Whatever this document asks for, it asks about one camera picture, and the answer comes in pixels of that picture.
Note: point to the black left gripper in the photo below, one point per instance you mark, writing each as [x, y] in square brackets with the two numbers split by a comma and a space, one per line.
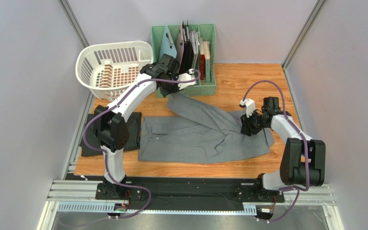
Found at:
[165, 93]

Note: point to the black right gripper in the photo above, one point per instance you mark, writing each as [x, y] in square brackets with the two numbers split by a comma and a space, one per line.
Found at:
[247, 126]

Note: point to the grey long sleeve shirt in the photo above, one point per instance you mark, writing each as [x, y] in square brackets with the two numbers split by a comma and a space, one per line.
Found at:
[199, 133]

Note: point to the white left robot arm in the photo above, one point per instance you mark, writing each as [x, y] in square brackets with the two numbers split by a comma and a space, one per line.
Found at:
[110, 122]

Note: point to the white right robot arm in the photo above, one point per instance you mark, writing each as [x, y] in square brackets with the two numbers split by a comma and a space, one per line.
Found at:
[303, 161]

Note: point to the black folder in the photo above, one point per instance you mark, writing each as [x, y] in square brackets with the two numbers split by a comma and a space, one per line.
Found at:
[188, 53]

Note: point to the light blue clipboard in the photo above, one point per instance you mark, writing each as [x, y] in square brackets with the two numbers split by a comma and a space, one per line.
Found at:
[167, 44]

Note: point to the pink grey clipboard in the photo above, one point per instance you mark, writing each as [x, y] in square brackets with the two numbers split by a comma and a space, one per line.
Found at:
[180, 47]

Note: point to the red book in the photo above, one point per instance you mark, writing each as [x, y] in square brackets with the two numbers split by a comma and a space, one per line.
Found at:
[202, 58]

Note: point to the white plastic laundry basket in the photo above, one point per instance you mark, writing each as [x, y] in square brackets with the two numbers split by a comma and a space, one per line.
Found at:
[108, 69]

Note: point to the teal book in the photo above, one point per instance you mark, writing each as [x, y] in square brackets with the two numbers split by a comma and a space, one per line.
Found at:
[207, 71]

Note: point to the green file organizer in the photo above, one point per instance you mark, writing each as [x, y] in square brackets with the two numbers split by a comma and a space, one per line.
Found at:
[206, 86]

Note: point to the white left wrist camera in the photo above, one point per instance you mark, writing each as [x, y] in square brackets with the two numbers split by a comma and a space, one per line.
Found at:
[187, 79]

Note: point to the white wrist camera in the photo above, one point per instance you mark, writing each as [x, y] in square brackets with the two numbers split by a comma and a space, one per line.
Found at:
[248, 105]
[187, 79]

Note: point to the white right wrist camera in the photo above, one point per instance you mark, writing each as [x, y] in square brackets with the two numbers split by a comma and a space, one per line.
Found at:
[248, 105]

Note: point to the white slotted cable duct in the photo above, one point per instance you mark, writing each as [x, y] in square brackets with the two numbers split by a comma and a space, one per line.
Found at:
[103, 207]

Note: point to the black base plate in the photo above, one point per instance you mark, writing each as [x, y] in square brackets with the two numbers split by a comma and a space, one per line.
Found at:
[208, 193]

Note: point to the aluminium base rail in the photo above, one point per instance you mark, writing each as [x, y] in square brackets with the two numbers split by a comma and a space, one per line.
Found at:
[67, 190]

